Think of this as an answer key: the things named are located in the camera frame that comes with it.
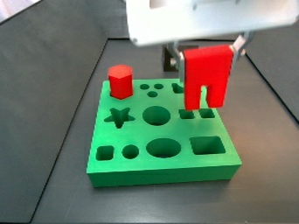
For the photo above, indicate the red hexagonal prism block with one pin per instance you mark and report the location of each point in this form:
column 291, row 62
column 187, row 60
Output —
column 120, row 81

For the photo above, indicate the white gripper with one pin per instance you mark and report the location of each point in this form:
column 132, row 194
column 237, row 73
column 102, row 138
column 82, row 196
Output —
column 163, row 21

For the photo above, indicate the green foam shape board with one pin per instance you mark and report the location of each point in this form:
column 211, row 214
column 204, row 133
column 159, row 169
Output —
column 149, row 142

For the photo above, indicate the black curved holder stand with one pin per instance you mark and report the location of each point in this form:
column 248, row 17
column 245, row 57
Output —
column 168, row 60

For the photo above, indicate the red double-square block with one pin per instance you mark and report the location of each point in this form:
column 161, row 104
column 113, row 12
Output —
column 207, row 67

